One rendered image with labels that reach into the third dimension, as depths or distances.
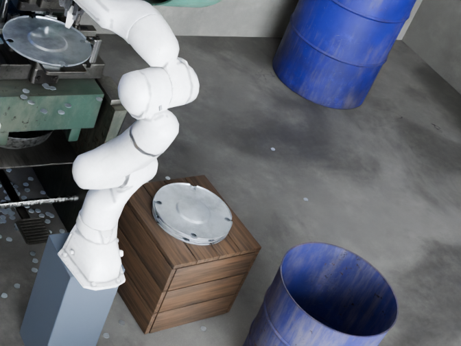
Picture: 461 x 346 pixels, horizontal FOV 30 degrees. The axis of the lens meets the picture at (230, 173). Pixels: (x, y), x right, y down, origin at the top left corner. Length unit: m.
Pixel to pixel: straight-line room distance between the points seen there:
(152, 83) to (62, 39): 0.83
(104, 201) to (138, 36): 0.53
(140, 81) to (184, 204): 1.00
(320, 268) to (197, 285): 0.44
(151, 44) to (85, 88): 0.85
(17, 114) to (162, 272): 0.70
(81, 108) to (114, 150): 0.69
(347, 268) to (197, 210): 0.56
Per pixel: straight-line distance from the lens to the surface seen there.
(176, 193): 3.09
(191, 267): 2.91
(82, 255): 2.53
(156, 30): 2.16
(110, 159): 2.31
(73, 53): 2.87
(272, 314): 2.84
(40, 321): 2.79
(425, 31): 5.97
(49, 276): 2.68
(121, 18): 2.20
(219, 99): 4.47
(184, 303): 3.06
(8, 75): 2.89
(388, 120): 5.02
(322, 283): 3.12
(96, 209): 2.46
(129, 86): 2.12
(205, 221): 3.01
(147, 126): 2.18
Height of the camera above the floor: 2.22
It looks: 34 degrees down
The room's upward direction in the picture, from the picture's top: 24 degrees clockwise
